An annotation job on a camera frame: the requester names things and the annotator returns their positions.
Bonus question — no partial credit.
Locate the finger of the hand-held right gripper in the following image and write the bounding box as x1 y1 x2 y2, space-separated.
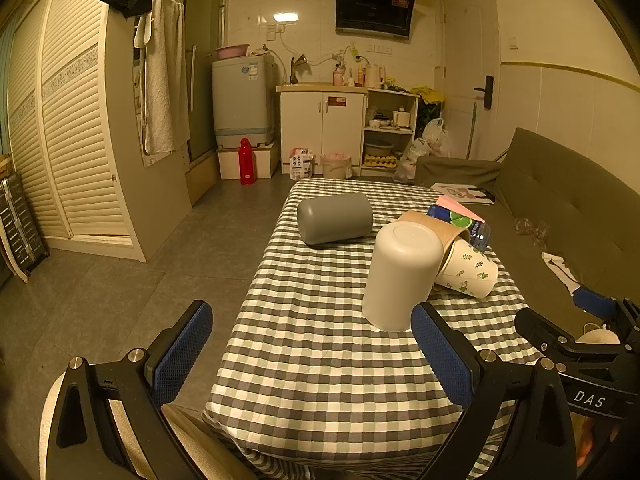
514 307 623 373
571 284 640 346

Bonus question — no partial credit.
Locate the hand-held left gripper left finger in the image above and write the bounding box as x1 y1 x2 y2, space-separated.
44 300 214 480

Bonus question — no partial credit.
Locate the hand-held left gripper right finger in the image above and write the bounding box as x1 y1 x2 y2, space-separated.
411 302 581 480

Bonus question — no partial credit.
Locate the grey plastic cup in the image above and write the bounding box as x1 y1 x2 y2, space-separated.
297 192 374 246

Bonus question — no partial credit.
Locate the leaf print paper cup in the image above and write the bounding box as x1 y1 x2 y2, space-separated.
434 238 499 299

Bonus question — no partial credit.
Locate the white plastic cup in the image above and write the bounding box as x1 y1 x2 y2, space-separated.
362 221 444 332

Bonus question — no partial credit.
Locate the brown paper cup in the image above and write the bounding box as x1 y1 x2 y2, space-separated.
397 210 471 271

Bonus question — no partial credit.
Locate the person's right hand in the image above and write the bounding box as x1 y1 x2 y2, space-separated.
575 414 609 468

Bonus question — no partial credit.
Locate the white round object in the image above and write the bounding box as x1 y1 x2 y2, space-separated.
581 323 621 345

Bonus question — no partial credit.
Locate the white cloth with dark stripe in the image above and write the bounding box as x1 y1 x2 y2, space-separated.
542 252 584 293

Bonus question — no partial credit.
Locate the olive green sofa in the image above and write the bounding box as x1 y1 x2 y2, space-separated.
415 127 640 361

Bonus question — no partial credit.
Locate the grey checkered tablecloth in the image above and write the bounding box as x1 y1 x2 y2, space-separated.
201 178 546 480

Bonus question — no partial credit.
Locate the green label water bottle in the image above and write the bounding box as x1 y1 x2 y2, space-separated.
426 205 493 252

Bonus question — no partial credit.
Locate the pink paper sheet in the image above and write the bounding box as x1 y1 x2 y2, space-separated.
434 196 486 222

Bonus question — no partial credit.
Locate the open magazine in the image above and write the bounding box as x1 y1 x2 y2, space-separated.
430 182 496 206

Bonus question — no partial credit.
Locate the white base box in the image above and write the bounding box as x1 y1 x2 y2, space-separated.
216 142 281 180

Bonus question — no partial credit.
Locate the red thermos flask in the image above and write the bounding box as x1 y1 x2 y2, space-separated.
238 137 256 185

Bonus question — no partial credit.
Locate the white plastic bag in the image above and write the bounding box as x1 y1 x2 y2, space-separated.
392 137 431 183
422 118 451 157

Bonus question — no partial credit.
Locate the broom stick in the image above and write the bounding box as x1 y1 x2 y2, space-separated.
466 102 478 160

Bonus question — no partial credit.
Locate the pink trash bin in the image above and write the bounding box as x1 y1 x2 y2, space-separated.
320 152 352 179

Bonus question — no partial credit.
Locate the white printed refill bag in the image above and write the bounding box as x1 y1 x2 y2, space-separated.
290 147 315 179

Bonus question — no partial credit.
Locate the white open shelf unit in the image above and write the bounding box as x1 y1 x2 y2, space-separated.
361 87 420 177

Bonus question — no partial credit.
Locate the white louvered wardrobe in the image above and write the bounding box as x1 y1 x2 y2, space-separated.
0 0 197 263

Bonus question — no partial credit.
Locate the blue white washing machine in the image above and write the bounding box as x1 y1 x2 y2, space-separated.
211 54 277 148

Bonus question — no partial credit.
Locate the white sink cabinet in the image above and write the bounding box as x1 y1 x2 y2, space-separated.
276 84 368 177

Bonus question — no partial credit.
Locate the yellow plastic bag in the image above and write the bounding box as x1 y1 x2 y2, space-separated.
411 86 445 106

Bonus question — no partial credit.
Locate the white hanging towel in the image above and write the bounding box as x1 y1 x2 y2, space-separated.
142 0 191 156

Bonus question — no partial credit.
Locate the white door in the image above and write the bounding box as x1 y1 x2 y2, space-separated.
440 0 501 161

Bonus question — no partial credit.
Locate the small white hanging cloth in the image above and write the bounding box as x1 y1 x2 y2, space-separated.
133 12 153 48

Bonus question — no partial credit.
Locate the black range hood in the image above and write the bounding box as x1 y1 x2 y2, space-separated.
335 0 418 40

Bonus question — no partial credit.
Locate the black door handle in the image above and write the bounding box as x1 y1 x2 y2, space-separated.
473 76 494 109

